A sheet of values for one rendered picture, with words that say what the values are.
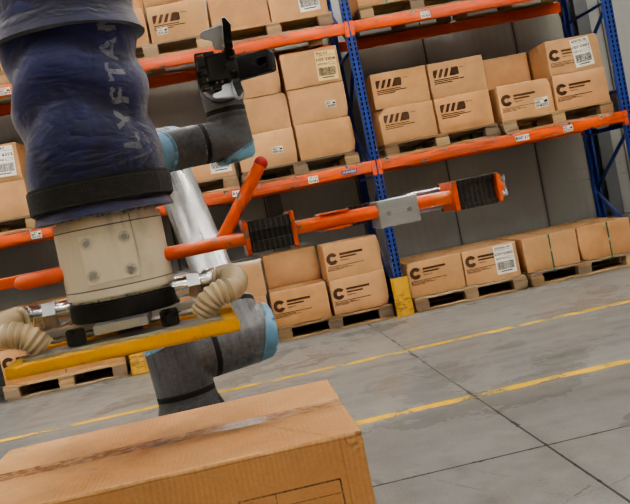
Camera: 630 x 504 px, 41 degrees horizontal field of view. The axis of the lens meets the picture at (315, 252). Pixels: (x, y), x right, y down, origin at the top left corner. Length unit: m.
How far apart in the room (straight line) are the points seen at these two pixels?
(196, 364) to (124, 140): 0.94
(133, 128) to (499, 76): 8.38
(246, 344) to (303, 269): 6.84
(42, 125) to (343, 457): 0.65
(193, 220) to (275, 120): 6.28
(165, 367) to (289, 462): 0.94
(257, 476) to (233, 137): 0.89
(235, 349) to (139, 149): 0.95
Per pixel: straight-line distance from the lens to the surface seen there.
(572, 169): 10.63
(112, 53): 1.34
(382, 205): 1.38
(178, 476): 1.23
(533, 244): 9.07
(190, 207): 2.32
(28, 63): 1.33
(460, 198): 1.42
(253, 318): 2.18
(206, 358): 2.13
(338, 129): 8.59
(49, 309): 1.39
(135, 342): 1.25
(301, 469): 1.23
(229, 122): 1.89
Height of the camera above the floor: 1.27
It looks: 3 degrees down
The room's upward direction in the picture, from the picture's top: 11 degrees counter-clockwise
